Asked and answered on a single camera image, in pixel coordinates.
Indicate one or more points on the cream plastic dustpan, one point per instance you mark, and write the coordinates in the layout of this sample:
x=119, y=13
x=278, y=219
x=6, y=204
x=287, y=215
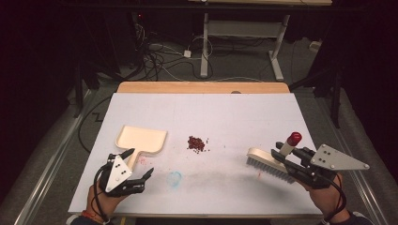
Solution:
x=140, y=140

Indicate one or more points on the pile of red beans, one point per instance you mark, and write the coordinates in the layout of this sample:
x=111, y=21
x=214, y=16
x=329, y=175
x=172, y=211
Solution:
x=195, y=143

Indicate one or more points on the black metal stand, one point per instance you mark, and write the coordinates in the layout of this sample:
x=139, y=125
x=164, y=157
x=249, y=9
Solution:
x=335, y=100
x=78, y=90

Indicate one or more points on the white power strip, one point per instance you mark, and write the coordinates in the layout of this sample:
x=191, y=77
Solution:
x=314, y=46

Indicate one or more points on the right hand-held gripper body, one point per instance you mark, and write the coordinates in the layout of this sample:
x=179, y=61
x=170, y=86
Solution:
x=325, y=159

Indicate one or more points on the white power adapter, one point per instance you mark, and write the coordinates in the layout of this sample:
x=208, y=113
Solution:
x=187, y=53

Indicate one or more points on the person's left hand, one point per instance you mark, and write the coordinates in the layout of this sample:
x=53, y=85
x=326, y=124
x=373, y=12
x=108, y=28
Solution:
x=103, y=203

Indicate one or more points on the wooden table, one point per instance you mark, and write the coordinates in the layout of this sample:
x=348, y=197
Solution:
x=187, y=87

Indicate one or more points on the metal floor rail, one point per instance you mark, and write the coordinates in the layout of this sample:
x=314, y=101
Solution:
x=359, y=187
x=50, y=162

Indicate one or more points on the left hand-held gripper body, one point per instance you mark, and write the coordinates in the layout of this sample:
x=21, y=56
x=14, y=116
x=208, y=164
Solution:
x=116, y=175

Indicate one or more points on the person's right hand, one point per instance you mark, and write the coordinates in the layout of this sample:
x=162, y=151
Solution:
x=325, y=200

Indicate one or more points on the white metal desk frame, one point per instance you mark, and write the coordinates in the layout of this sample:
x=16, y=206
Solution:
x=244, y=29

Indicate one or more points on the white board table cover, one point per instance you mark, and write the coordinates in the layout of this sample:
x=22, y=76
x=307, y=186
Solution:
x=219, y=115

